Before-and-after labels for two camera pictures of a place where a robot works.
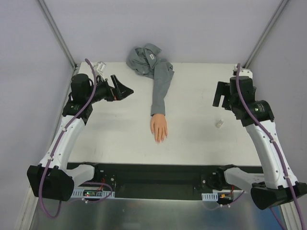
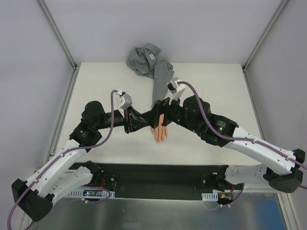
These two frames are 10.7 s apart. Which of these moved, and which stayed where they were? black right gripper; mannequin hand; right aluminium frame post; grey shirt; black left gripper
Moved: black right gripper; black left gripper
Stayed: grey shirt; right aluminium frame post; mannequin hand
